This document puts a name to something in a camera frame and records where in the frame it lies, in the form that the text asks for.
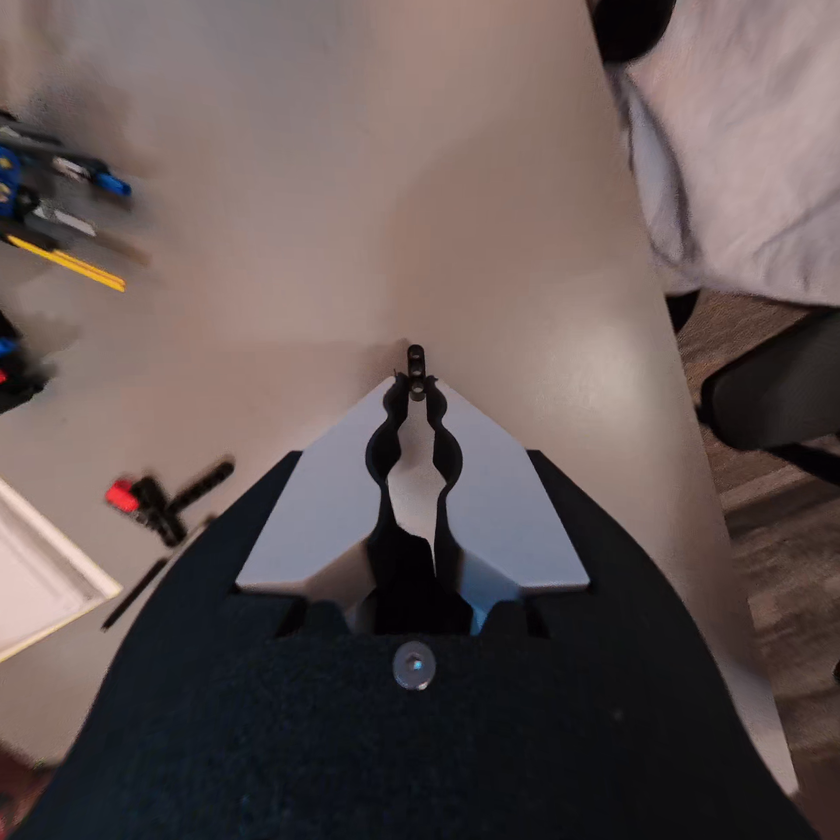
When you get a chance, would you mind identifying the black beam with red connector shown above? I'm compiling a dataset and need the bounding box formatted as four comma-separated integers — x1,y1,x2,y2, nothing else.
105,458,237,549

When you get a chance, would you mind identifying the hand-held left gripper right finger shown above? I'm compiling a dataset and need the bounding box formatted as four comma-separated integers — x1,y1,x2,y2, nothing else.
425,375,592,634

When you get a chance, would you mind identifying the black chair armrest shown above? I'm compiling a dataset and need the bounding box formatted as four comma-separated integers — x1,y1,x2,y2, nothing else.
592,0,678,65

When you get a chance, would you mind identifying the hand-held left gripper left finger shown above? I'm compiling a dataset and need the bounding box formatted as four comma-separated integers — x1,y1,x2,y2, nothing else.
235,375,413,634

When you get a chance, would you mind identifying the small lego beam assembly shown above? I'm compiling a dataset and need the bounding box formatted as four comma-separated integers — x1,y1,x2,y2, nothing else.
0,110,135,294

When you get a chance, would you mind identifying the thin long black lego axle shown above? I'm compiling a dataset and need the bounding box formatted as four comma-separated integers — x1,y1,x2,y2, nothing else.
100,556,173,633

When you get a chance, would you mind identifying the black office chair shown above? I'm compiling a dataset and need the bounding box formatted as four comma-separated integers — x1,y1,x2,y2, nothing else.
666,289,840,488

